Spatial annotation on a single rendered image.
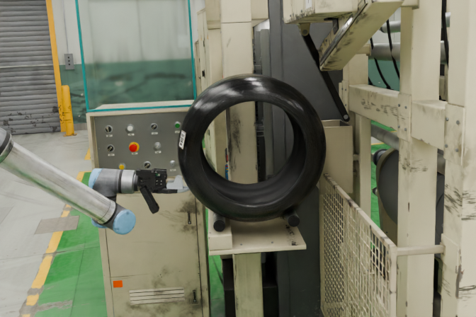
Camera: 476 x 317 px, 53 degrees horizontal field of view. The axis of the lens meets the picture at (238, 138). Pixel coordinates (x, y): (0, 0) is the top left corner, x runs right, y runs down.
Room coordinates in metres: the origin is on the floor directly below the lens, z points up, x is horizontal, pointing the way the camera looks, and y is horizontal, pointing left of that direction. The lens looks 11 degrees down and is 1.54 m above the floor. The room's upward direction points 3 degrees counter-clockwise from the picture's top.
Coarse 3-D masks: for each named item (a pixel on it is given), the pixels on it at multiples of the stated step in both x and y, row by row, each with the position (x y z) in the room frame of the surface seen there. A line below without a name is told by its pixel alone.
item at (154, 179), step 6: (138, 168) 1.80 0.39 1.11; (156, 168) 1.83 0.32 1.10; (162, 168) 1.83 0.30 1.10; (138, 174) 1.77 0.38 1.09; (144, 174) 1.77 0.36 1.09; (150, 174) 1.78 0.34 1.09; (156, 174) 1.78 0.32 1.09; (162, 174) 1.76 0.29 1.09; (138, 180) 1.78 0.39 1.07; (144, 180) 1.78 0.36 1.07; (150, 180) 1.78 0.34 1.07; (156, 180) 1.77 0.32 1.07; (162, 180) 1.77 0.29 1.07; (138, 186) 1.79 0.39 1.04; (150, 186) 1.76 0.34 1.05; (156, 186) 1.77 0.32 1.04; (162, 186) 1.77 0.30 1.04; (156, 192) 1.76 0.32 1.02
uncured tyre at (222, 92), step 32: (224, 96) 1.70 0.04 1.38; (256, 96) 1.70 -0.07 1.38; (288, 96) 1.71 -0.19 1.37; (192, 128) 1.69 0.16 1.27; (320, 128) 1.74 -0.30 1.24; (192, 160) 1.69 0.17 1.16; (288, 160) 1.98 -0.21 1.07; (320, 160) 1.72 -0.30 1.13; (192, 192) 1.73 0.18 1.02; (224, 192) 1.94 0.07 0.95; (256, 192) 1.96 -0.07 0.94; (288, 192) 1.70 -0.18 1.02
